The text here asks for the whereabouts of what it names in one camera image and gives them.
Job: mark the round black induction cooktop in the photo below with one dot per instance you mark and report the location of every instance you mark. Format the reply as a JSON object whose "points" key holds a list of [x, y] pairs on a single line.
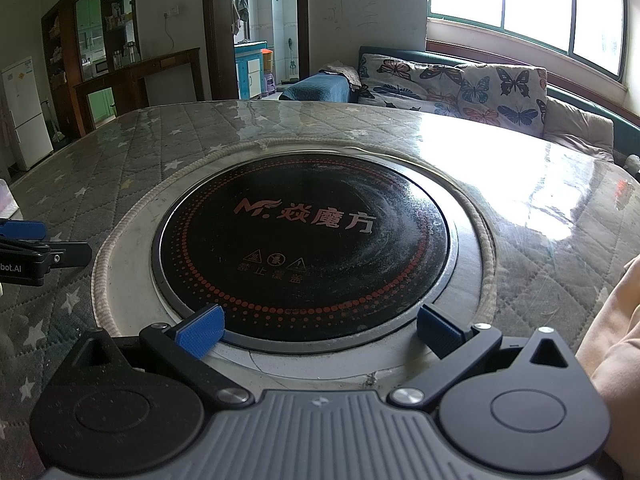
{"points": [[300, 240]]}

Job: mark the butterfly print pillow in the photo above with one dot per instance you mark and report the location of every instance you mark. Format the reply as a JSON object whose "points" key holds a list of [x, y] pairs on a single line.
{"points": [[505, 95]]}

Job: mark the purple plastic stool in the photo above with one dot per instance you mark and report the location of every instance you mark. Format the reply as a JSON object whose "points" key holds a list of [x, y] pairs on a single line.
{"points": [[269, 85]]}

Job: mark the cream sweater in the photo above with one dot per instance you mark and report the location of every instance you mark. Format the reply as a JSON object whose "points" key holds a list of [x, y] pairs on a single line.
{"points": [[615, 360]]}

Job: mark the dark wooden door frame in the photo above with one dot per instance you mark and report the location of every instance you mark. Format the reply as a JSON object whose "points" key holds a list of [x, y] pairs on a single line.
{"points": [[215, 35]]}

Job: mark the dark wooden shelf cabinet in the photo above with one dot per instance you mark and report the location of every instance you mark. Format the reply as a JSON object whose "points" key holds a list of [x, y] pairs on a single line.
{"points": [[69, 70]]}

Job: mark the hanging grey garment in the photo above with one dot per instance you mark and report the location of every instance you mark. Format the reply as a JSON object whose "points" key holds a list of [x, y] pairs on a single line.
{"points": [[240, 10]]}

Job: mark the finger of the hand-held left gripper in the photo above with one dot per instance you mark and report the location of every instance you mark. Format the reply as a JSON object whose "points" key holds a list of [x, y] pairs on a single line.
{"points": [[25, 230], [70, 252]]}

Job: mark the dark wooden sideboard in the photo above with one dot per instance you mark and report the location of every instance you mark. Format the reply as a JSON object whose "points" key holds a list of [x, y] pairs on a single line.
{"points": [[135, 67]]}

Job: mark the white wall socket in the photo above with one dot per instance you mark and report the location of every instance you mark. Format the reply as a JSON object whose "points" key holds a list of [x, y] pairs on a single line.
{"points": [[172, 11]]}

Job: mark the white refrigerator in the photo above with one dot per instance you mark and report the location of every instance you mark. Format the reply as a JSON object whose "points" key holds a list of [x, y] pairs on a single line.
{"points": [[27, 110]]}

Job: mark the beige towel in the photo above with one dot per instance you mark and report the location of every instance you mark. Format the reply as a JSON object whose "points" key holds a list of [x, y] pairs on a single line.
{"points": [[345, 72]]}

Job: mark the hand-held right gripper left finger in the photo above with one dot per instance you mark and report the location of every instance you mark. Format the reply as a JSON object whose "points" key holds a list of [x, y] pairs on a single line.
{"points": [[202, 332]]}

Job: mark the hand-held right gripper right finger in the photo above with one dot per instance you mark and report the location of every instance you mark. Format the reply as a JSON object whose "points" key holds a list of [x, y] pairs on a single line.
{"points": [[435, 332]]}

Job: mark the mop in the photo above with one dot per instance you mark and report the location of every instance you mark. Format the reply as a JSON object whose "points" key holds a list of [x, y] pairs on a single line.
{"points": [[57, 135]]}

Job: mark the pink plastic bag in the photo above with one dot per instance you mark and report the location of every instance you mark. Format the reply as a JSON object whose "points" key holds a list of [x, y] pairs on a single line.
{"points": [[6, 200]]}

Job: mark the blue sofa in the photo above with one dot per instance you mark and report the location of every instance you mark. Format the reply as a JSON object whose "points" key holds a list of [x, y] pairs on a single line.
{"points": [[315, 89]]}

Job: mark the beige pillow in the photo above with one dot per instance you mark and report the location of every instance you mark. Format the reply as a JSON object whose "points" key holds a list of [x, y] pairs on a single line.
{"points": [[575, 127]]}

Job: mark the blue and white toy cabinet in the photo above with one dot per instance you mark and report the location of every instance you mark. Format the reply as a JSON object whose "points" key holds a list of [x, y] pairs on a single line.
{"points": [[247, 72]]}

